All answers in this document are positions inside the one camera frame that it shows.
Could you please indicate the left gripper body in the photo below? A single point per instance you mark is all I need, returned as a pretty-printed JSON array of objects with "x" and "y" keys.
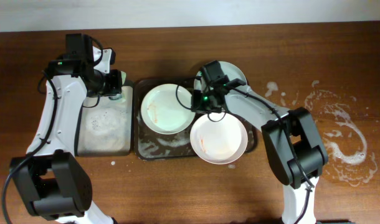
[{"x": 112, "y": 84}]

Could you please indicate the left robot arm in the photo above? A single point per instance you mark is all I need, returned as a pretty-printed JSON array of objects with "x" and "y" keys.
[{"x": 50, "y": 181}]

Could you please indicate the black soapy water tray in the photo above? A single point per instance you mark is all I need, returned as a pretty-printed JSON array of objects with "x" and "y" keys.
[{"x": 106, "y": 126}]

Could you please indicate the yellow green sponge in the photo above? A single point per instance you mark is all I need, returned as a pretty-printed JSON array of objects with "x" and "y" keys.
[{"x": 119, "y": 96}]

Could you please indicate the dark brown serving tray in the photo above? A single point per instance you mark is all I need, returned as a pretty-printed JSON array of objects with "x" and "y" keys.
[{"x": 149, "y": 145}]

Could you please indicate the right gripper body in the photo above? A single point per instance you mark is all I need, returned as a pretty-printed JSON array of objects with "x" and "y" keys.
[{"x": 200, "y": 102}]

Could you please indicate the white plate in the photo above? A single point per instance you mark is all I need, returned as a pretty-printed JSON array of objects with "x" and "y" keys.
[
  {"x": 218, "y": 138},
  {"x": 165, "y": 109}
]

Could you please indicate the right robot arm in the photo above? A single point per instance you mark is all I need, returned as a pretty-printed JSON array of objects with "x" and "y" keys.
[{"x": 294, "y": 147}]

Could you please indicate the white plate front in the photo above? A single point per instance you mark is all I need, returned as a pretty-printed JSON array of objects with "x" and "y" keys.
[{"x": 218, "y": 138}]

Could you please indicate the pale blue plate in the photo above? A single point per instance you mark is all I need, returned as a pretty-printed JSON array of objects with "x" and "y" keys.
[{"x": 228, "y": 68}]

